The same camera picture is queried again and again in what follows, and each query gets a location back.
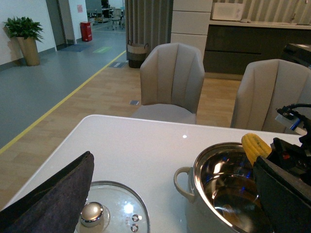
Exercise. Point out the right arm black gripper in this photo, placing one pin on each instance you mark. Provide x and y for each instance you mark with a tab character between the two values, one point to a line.
292	158

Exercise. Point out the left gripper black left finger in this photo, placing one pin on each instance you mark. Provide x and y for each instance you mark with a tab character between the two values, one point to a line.
55	205

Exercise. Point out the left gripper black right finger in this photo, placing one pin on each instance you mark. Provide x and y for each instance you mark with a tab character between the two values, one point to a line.
286	200

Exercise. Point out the yellow corn cob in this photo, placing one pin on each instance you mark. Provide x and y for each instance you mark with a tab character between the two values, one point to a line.
254	147

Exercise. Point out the glass pot lid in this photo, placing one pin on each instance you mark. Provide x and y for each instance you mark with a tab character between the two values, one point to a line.
112	207

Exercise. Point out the white electric cooking pot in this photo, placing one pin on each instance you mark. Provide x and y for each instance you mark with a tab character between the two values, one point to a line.
221	192

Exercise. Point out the right beige dining chair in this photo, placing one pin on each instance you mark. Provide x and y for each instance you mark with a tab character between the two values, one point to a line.
266	86

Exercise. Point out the beige dining chair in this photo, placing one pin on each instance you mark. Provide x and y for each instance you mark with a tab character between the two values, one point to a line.
266	86
171	81

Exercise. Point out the dark kitchen counter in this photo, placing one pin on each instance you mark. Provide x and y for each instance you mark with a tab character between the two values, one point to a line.
229	49

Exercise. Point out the left beige dining chair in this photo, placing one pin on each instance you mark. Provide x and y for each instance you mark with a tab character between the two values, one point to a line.
171	81

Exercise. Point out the white microwave oven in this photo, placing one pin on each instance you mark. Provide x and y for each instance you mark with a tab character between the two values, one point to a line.
227	11

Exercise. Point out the woven laundry basket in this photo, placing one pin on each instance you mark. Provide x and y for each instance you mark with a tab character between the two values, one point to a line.
136	54

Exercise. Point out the potted green plant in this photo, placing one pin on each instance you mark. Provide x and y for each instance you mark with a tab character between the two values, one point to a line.
27	32

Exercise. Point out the grey curtain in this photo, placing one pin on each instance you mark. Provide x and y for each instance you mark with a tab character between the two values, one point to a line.
148	22

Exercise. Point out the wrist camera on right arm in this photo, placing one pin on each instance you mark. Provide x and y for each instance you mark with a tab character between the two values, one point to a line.
293	120

